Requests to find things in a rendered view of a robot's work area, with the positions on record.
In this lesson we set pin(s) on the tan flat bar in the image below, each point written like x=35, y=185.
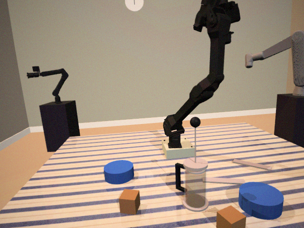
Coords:
x=256, y=165
x=225, y=181

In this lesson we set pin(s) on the glass french press with black handle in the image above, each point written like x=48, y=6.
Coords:
x=195, y=179

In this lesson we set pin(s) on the brown cube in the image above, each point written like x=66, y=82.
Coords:
x=229, y=217
x=129, y=201

